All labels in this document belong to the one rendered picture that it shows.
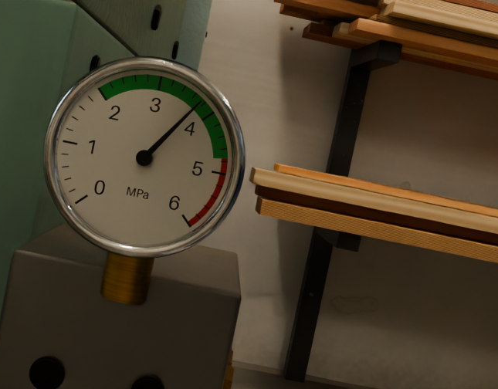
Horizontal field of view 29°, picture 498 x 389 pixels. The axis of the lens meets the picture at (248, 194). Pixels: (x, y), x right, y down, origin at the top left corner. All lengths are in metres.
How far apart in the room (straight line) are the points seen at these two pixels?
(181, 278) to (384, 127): 2.64
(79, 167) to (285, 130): 2.62
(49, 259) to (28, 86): 0.07
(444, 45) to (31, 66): 2.16
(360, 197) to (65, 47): 2.11
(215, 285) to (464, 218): 2.20
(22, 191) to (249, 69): 2.55
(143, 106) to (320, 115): 2.63
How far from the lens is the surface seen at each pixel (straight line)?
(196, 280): 0.34
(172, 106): 0.30
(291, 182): 2.43
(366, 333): 3.02
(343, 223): 2.45
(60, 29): 0.37
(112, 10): 0.46
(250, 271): 2.94
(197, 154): 0.30
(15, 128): 0.37
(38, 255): 0.34
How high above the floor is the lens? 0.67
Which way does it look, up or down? 3 degrees down
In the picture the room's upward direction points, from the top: 12 degrees clockwise
